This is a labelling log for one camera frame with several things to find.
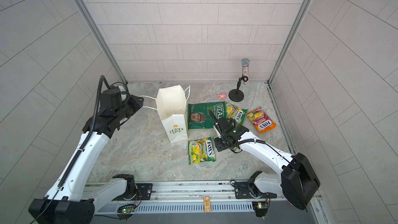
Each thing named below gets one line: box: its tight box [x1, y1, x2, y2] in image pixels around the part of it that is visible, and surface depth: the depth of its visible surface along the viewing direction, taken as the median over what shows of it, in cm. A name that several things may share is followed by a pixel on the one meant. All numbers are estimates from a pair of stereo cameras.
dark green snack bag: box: [187, 101, 227, 130], surface depth 98 cm
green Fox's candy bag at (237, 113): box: [225, 102, 249, 125], surface depth 99 cm
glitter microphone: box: [240, 58, 251, 87], surface depth 90 cm
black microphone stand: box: [228, 73, 249, 103], surface depth 110 cm
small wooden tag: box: [203, 196, 212, 214], surface depth 69 cm
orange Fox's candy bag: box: [245, 106, 277, 134], surface depth 95 cm
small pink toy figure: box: [218, 92, 227, 100], surface depth 108 cm
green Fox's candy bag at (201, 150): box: [188, 136, 217, 165], surface depth 83 cm
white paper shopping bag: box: [155, 84, 189, 144], surface depth 83 cm
